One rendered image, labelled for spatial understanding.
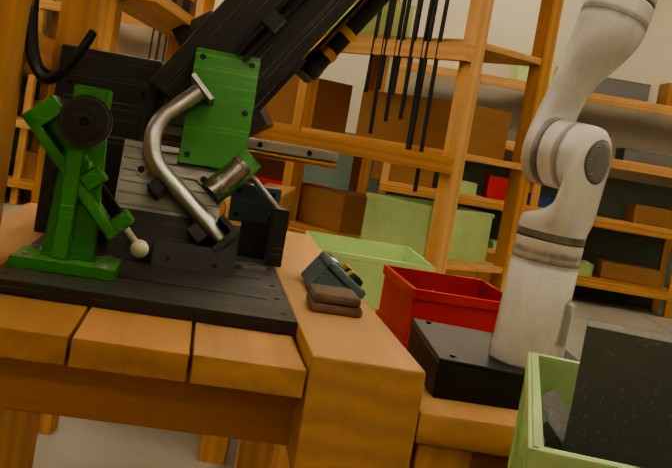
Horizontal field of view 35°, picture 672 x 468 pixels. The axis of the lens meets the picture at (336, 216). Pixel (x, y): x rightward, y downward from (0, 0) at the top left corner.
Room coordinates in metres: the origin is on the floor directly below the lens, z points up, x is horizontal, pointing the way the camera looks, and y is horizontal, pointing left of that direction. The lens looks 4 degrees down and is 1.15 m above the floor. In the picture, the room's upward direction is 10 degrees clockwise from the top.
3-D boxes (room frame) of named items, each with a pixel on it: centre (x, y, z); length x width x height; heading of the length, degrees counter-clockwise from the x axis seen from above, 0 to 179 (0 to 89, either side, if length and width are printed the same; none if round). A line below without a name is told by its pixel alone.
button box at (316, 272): (1.80, -0.01, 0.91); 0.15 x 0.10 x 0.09; 8
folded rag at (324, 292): (1.59, -0.02, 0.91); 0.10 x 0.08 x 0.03; 6
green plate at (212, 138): (1.88, 0.24, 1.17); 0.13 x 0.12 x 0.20; 8
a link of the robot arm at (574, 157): (1.41, -0.29, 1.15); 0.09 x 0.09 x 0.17; 44
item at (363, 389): (1.98, 0.03, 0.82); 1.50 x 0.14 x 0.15; 8
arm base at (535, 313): (1.42, -0.29, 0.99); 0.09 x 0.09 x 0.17; 3
